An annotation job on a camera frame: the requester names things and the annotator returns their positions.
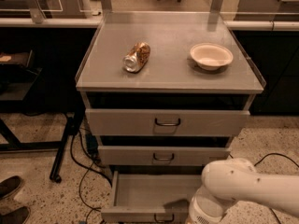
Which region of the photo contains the black floor cable left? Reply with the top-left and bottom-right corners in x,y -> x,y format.
69,129 -> 113,224

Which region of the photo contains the grey drawer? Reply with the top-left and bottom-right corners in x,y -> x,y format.
102,171 -> 201,224
98,136 -> 230,166
85,108 -> 249,136

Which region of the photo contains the crushed gold soda can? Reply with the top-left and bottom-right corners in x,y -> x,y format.
122,42 -> 150,73

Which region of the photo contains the grey top drawer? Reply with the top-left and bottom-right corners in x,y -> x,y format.
85,108 -> 249,136

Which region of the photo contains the dark shoe upper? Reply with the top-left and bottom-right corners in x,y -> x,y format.
0,175 -> 22,199

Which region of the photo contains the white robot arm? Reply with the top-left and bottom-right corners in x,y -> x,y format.
185,158 -> 299,224

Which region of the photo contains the black side shelf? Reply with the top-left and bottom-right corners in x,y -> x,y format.
0,50 -> 41,102

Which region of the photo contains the grey drawer cabinet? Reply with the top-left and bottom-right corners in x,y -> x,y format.
75,10 -> 266,182

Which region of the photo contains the white horizontal rail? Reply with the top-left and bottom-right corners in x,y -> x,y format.
0,18 -> 299,32

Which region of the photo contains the dark shoe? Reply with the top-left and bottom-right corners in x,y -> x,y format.
0,206 -> 30,224
0,175 -> 22,199

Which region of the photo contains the black table leg frame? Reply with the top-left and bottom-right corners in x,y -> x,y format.
0,113 -> 83,183

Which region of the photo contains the white paper bowl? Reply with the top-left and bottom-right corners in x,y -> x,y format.
190,43 -> 234,71

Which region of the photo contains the black floor cable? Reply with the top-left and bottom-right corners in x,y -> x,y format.
229,152 -> 299,224
69,129 -> 113,224

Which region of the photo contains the dark shoe lower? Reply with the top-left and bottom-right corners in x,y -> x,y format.
0,206 -> 30,224

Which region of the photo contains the grey middle drawer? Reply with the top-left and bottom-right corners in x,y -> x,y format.
98,136 -> 230,166

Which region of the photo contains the grey bottom drawer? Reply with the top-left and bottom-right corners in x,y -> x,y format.
102,171 -> 201,224

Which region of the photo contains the black floor cable right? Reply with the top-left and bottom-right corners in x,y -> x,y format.
229,152 -> 299,224

